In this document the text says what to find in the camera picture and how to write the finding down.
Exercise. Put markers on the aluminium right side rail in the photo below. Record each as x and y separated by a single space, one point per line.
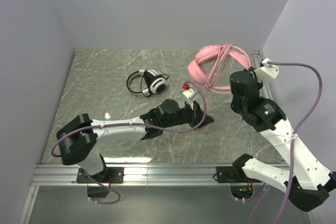
260 148

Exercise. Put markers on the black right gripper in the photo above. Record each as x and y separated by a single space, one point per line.
251 70

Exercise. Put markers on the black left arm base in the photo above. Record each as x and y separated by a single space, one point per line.
110 176

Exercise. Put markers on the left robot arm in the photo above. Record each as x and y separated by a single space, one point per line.
76 139

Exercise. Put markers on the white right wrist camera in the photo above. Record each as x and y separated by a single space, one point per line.
267 72

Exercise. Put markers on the white and black headphones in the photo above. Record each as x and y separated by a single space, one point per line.
152 83

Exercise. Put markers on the aluminium front rail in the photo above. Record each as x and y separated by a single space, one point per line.
134 174

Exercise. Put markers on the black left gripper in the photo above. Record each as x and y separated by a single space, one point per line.
197 116

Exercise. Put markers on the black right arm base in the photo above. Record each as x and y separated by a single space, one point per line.
241 187

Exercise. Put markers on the aluminium rail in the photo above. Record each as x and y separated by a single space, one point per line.
134 174
260 148

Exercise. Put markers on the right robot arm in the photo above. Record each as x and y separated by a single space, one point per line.
311 182

